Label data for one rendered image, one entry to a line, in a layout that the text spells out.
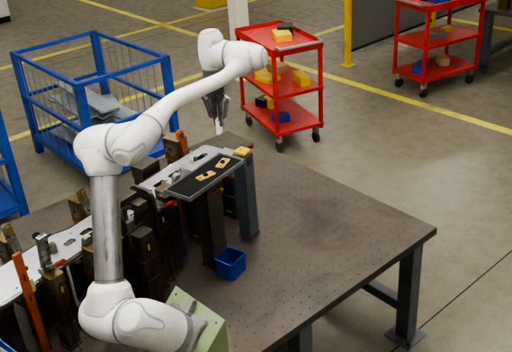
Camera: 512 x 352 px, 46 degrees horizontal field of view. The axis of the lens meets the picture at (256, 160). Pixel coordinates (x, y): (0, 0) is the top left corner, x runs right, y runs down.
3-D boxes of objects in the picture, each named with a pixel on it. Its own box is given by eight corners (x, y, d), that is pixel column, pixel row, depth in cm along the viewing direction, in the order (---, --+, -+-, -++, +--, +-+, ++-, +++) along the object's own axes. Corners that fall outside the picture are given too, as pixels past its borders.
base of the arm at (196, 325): (214, 310, 211) (205, 306, 206) (184, 370, 206) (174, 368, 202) (179, 291, 222) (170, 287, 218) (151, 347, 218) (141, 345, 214)
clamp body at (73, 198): (88, 252, 289) (72, 190, 272) (104, 260, 283) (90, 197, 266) (77, 260, 284) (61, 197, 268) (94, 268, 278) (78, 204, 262)
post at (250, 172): (247, 227, 299) (241, 148, 278) (260, 232, 295) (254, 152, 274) (238, 235, 293) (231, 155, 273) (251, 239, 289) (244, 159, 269)
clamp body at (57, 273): (72, 335, 240) (52, 264, 224) (89, 345, 235) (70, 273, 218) (59, 346, 236) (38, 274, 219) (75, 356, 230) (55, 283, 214)
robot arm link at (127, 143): (152, 110, 202) (123, 113, 209) (123, 144, 190) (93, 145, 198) (169, 140, 209) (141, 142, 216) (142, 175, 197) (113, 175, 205)
